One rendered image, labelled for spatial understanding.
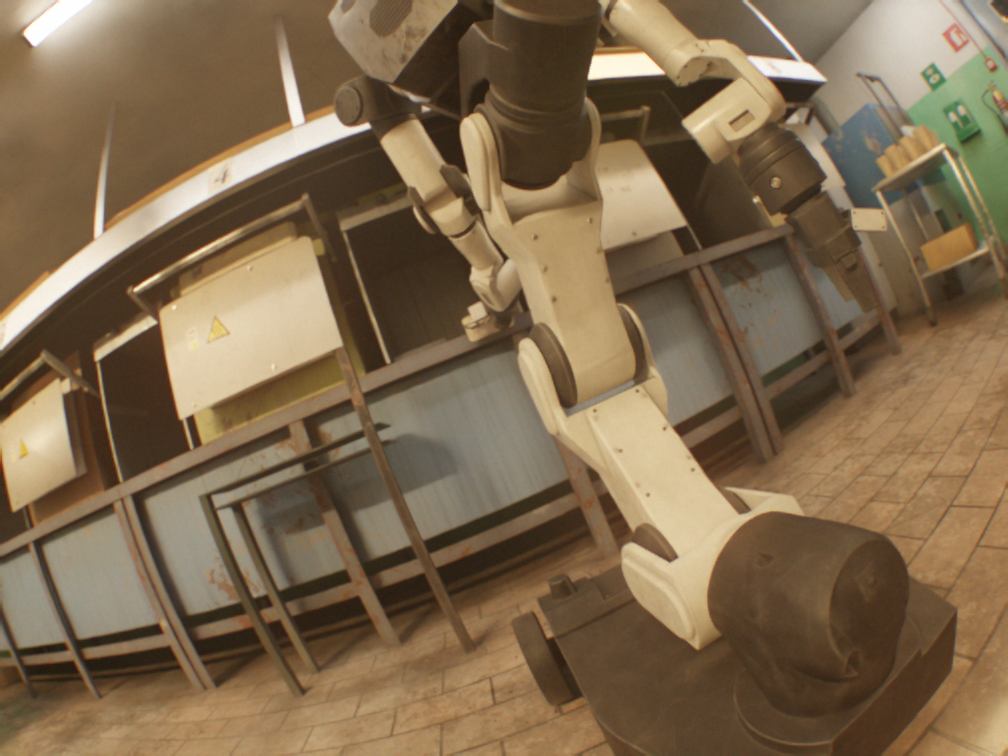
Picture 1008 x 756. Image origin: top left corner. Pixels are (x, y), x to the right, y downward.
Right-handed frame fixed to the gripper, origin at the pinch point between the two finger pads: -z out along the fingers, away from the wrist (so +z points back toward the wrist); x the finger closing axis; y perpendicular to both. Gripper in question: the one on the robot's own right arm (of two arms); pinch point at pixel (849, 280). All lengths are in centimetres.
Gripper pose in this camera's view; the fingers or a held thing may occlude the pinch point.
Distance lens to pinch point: 54.6
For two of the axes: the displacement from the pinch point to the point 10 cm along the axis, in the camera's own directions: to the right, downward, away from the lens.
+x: 5.5, -2.7, 7.9
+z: -5.2, -8.5, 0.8
